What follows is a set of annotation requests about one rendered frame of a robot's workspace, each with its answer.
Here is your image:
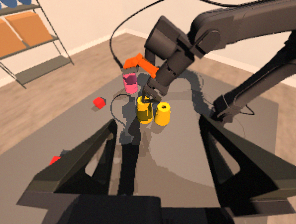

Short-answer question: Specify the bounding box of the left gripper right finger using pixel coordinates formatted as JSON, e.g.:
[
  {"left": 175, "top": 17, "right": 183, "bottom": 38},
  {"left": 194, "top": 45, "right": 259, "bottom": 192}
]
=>
[{"left": 198, "top": 114, "right": 296, "bottom": 207}]

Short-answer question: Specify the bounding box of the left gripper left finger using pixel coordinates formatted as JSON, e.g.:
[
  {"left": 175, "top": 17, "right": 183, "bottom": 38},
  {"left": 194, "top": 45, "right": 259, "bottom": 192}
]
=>
[{"left": 26, "top": 119, "right": 118, "bottom": 195}]

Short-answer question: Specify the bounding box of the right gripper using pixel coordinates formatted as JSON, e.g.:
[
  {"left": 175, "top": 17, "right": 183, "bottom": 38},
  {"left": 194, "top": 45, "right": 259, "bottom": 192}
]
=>
[{"left": 123, "top": 53, "right": 179, "bottom": 104}]

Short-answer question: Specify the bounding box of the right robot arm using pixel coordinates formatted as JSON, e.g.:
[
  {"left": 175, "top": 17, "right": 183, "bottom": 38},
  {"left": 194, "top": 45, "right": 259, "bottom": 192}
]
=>
[{"left": 144, "top": 0, "right": 296, "bottom": 127}]

